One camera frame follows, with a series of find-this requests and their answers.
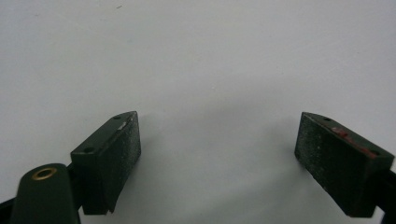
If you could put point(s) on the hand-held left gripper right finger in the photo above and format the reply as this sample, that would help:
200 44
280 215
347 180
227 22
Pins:
339 168

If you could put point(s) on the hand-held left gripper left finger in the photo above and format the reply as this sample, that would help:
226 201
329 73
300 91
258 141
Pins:
106 161

